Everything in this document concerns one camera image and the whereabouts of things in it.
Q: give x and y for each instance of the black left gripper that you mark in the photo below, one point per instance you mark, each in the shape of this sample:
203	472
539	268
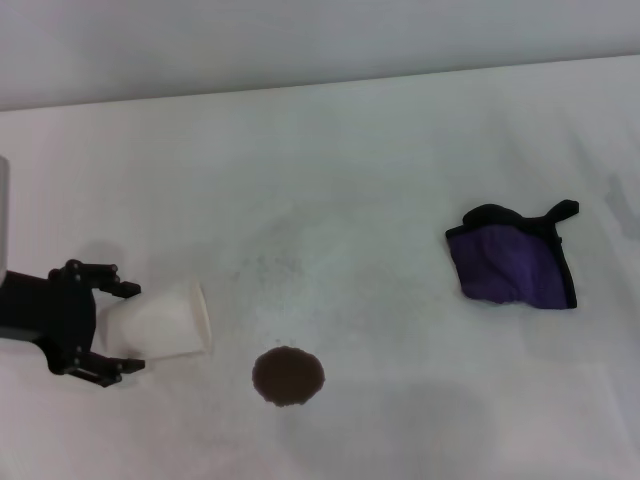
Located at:
45	310

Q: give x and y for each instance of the white paper cup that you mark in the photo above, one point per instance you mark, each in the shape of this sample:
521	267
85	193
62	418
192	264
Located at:
160	322

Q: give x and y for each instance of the purple rag with black trim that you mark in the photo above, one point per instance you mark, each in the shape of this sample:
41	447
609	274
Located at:
505	267

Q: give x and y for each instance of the black water stain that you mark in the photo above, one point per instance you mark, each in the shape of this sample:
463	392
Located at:
287	376

